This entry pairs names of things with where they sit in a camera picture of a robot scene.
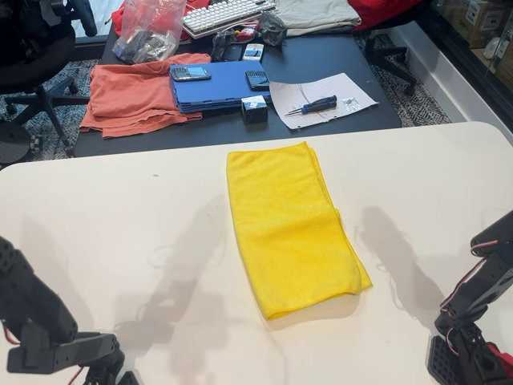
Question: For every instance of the black keypad phone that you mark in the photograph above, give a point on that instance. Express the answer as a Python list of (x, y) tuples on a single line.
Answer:
[(190, 73), (257, 80)]

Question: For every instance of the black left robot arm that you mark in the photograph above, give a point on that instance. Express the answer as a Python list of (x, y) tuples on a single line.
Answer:
[(36, 297)]

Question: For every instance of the white computer keyboard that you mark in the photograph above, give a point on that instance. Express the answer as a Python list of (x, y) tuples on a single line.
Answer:
[(224, 18)]

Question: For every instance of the black smooth mobile phone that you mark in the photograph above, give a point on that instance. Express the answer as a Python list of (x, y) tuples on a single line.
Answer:
[(232, 53)]

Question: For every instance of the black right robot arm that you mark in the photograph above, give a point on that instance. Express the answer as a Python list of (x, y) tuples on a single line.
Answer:
[(481, 288)]

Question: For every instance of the black office chair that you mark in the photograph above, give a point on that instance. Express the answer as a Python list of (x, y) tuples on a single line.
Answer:
[(384, 56), (32, 60)]

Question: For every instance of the lined paper sheet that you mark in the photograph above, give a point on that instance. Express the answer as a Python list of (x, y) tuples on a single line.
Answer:
[(352, 90)]

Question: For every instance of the small red item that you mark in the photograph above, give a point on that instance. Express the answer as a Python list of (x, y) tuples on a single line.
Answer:
[(245, 36)]

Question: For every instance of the dark crumpled plastic bag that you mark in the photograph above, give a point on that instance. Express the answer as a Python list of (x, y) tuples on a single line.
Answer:
[(272, 28)]

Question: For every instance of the red fabric bag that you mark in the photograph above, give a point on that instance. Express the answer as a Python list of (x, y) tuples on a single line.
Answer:
[(380, 12)]

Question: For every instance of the black round perforated base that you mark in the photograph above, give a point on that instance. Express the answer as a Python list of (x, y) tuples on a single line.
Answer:
[(12, 144)]

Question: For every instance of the beige folded cloth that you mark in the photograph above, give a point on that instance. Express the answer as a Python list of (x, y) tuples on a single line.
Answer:
[(316, 16)]

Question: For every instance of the blue black precision screwdriver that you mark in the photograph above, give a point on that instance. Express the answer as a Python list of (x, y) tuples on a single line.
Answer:
[(318, 106), (328, 99)]

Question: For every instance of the salmon orange cloth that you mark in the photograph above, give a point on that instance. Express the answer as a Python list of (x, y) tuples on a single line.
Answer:
[(128, 96)]

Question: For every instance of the cardboard box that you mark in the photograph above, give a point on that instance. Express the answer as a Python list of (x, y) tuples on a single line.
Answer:
[(485, 20)]

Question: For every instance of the blue folder stack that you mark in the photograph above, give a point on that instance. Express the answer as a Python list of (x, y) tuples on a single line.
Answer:
[(224, 86)]

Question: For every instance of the clear plastic bag with parts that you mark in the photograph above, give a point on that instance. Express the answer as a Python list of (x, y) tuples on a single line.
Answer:
[(148, 28)]

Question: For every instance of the small black box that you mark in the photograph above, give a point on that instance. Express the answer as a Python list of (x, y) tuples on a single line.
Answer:
[(254, 110)]

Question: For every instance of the white mobile phone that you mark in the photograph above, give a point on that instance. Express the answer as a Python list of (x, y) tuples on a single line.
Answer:
[(253, 51)]

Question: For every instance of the small clear screw bag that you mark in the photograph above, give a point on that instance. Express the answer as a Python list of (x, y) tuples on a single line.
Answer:
[(351, 103)]

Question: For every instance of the yellow microfiber towel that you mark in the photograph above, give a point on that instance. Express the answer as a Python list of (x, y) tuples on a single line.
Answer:
[(288, 232)]

